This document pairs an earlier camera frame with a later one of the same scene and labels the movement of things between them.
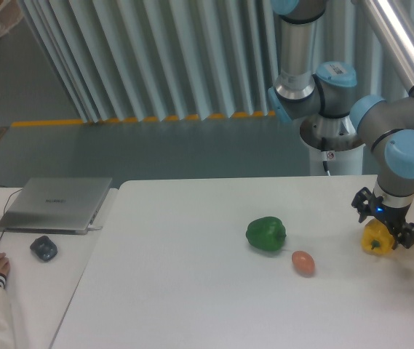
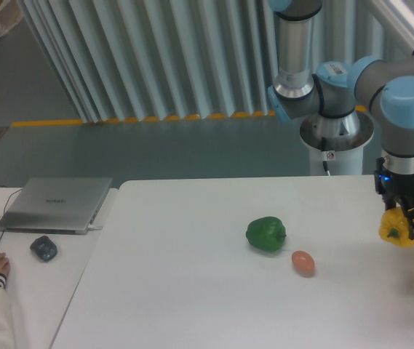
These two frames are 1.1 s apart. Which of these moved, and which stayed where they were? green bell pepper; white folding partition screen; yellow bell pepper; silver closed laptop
Moved: yellow bell pepper
Stayed: green bell pepper; silver closed laptop; white folding partition screen
